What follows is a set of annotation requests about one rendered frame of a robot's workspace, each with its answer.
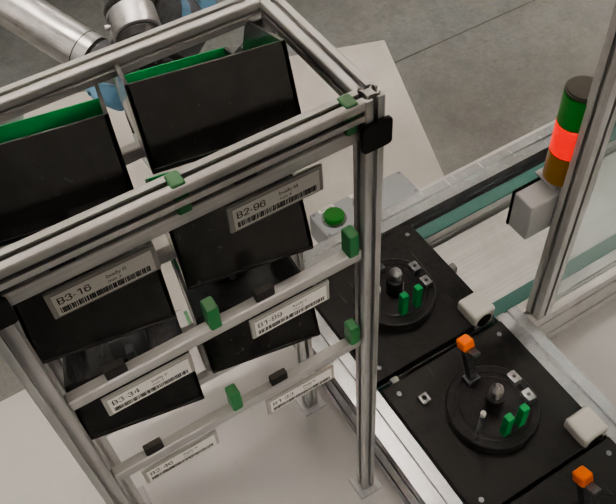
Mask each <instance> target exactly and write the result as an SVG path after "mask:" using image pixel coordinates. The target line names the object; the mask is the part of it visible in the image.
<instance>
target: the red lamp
mask: <svg viewBox="0 0 616 504"><path fill-rule="evenodd" d="M577 137H578V135H577V133H571V132H568V131H566V130H564V129H563V128H561V127H560V126H559V124H558V123H557V118H556V121H555V125H554V129H553V133H552V137H551V141H550V145H549V149H550V151H551V153H552V154H553V155H554V156H556V157H557V158H559V159H561V160H564V161H570V160H571V157H572V154H573V150H574V147H575V143H576V140H577Z"/></svg>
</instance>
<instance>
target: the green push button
mask: <svg viewBox="0 0 616 504"><path fill-rule="evenodd" d="M323 218H324V221H325V223H326V224H328V225H331V226H337V225H340V224H341V223H343V221H344V219H345V213H344V211H343V210H342V209H341V208H338V207H331V208H328V209H326V210H325V212H324V214H323Z"/></svg>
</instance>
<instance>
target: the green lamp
mask: <svg viewBox="0 0 616 504"><path fill-rule="evenodd" d="M586 106H587V105H586V103H580V102H577V101H575V100H573V99H571V98H570V97H569V96H568V95H567V94H566V92H565V89H564V91H563V94H562V98H561V102H560V106H559V110H558V114H557V123H558V124H559V126H560V127H561V128H563V129H564V130H566V131H568V132H571V133H579V130H580V127H581V123H582V120H583V116H584V113H585V110H586Z"/></svg>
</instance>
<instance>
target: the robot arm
mask: <svg viewBox="0 0 616 504"><path fill-rule="evenodd" d="M99 2H100V5H101V8H102V10H103V13H104V16H105V19H106V21H107V24H106V25H104V29H105V31H111V35H112V39H111V41H110V40H108V39H106V38H105V37H103V36H102V35H100V34H99V33H97V32H95V31H94V30H92V29H90V28H89V27H87V26H86V25H84V24H82V23H81V22H79V21H77V20H76V19H74V18H72V17H71V16H69V15H68V14H66V13H64V12H63V11H61V10H59V9H58V8H56V7H54V6H53V5H51V4H50V3H48V2H46V1H45V0H0V26H2V27H3V28H5V29H6V30H8V31H10V32H11V33H13V34H15V35H16V36H18V37H19V38H21V39H23V40H24V41H26V42H27V43H29V44H31V45H32V46H34V47H36V48H37V49H39V50H40V51H42V52H44V53H45V54H47V55H49V56H50V57H52V58H53V59H55V60H57V61H58V62H60V63H61V64H63V63H66V62H69V61H71V60H74V59H76V58H79V57H81V56H84V55H87V54H89V53H92V52H94V51H97V50H100V49H102V48H105V47H107V46H110V45H112V44H115V43H118V42H120V41H123V40H125V39H128V38H130V37H133V36H136V35H138V34H141V33H143V32H146V31H148V30H151V29H154V28H156V27H159V26H161V25H164V24H166V23H169V22H172V21H174V20H177V19H179V18H182V17H184V16H187V15H190V14H192V13H195V12H197V11H200V10H203V9H205V8H208V7H210V6H213V5H215V4H218V2H217V1H216V0H99ZM205 42H206V41H205ZM205 42H202V43H200V44H197V45H195V46H192V47H190V48H187V49H185V50H182V51H180V52H177V53H175V54H172V55H170V56H167V57H165V58H162V59H160V60H157V61H155V62H153V63H150V64H148V65H145V66H143V67H140V68H138V69H135V70H133V71H130V72H128V73H125V74H129V73H132V72H136V71H140V70H143V69H147V68H150V67H154V66H157V65H161V64H165V63H168V62H172V61H175V60H179V59H182V58H186V57H189V56H193V55H197V54H199V53H200V52H201V50H202V48H203V46H204V44H205ZM125 74H123V75H125ZM98 85H99V88H100V91H101V94H102V97H103V100H104V103H105V105H106V106H107V107H109V108H111V109H114V110H116V111H124V110H125V109H124V107H123V105H122V103H121V100H120V98H119V96H118V93H117V90H116V87H115V84H114V81H113V79H110V80H108V81H105V82H103V83H100V84H98ZM86 92H87V94H88V95H89V96H90V97H92V98H93V99H96V98H98V96H97V93H96V89H95V86H93V87H90V88H88V89H86Z"/></svg>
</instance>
